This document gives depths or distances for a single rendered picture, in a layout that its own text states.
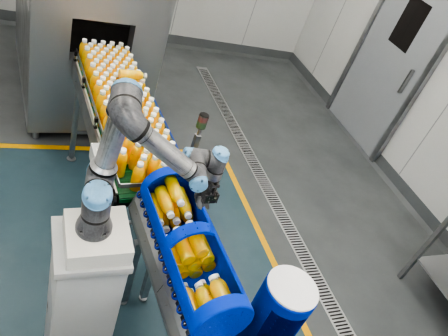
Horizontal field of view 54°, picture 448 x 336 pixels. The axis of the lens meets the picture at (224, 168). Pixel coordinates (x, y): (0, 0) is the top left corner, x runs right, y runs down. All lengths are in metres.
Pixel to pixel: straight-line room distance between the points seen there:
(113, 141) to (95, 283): 0.64
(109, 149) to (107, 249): 0.42
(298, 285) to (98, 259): 1.01
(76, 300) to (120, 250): 0.33
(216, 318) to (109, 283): 0.50
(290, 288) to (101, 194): 1.06
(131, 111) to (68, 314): 1.04
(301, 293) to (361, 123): 3.96
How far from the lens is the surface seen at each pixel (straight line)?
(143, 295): 3.21
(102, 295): 2.11
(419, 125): 5.41
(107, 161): 1.82
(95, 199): 1.78
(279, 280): 2.30
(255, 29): 7.09
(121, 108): 1.55
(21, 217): 3.69
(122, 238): 1.94
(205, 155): 1.82
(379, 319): 4.00
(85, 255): 1.88
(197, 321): 1.89
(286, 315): 2.26
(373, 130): 5.84
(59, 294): 2.05
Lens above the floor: 2.70
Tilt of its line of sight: 36 degrees down
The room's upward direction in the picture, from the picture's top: 21 degrees clockwise
